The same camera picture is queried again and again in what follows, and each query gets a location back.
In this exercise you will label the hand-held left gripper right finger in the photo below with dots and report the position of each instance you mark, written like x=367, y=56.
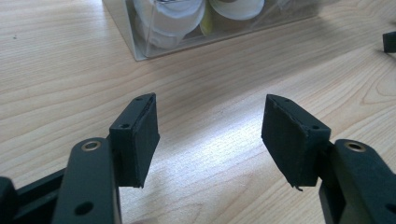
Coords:
x=299, y=146

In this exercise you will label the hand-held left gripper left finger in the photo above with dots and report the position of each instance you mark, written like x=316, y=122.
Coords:
x=134, y=146

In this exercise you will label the white tape roll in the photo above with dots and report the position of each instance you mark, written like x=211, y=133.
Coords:
x=238, y=7
x=169, y=20

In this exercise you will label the clear plastic box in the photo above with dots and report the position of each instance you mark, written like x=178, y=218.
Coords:
x=199, y=25

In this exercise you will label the yellow tape roll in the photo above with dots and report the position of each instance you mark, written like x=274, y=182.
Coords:
x=206, y=21

